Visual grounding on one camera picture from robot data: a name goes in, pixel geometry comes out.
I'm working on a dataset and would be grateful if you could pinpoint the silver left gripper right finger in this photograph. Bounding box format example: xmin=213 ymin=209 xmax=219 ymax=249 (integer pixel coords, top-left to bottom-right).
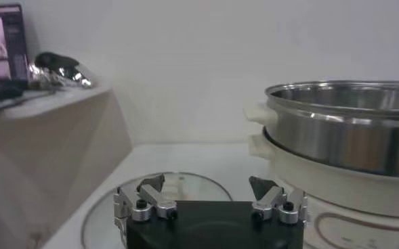
xmin=248 ymin=175 xmax=309 ymax=227

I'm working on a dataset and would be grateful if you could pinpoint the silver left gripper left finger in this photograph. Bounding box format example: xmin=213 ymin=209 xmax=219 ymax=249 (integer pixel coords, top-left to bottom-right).
xmin=113 ymin=173 xmax=179 ymax=246

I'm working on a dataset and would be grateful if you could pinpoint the glass pot lid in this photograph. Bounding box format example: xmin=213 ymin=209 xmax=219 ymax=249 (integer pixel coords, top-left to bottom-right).
xmin=81 ymin=171 xmax=234 ymax=249

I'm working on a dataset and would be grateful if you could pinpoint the steel steamer basket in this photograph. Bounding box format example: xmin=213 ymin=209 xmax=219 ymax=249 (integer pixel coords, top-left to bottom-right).
xmin=243 ymin=80 xmax=399 ymax=179

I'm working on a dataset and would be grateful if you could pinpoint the white electric cooker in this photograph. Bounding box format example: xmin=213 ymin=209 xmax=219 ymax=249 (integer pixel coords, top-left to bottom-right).
xmin=248 ymin=133 xmax=399 ymax=249

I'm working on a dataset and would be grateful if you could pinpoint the white side table with headset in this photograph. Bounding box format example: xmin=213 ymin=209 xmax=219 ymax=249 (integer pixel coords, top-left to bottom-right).
xmin=0 ymin=86 xmax=133 ymax=249

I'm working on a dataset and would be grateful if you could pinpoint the chrome headset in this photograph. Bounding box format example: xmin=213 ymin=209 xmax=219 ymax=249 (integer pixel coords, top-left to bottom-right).
xmin=28 ymin=51 xmax=95 ymax=91

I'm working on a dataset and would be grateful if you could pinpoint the black laptop with dark screen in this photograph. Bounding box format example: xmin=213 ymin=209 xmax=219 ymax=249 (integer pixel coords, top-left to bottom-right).
xmin=0 ymin=3 xmax=30 ymax=104

